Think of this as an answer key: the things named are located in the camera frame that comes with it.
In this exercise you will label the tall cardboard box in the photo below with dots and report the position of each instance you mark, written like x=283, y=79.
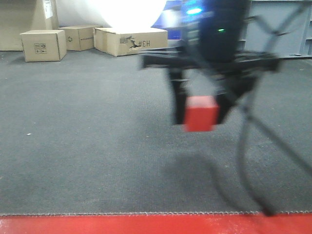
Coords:
x=19, y=16

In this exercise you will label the large cardboard box H3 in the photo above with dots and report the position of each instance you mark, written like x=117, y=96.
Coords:
x=117, y=42

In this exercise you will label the grey metal cabinet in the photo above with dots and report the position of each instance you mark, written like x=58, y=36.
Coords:
x=283, y=27

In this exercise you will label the red magnetic cube block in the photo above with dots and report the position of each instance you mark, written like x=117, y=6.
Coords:
x=200, y=114

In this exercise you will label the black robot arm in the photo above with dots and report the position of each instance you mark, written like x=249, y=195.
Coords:
x=210, y=32

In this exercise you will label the middle cardboard box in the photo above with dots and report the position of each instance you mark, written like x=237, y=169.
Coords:
x=79, y=37

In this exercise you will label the small cardboard box front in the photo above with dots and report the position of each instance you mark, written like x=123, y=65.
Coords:
x=43, y=45

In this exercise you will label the blue bin in background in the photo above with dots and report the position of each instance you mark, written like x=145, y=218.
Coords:
x=169, y=19

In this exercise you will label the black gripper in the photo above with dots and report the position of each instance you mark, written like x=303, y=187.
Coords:
x=235, y=76

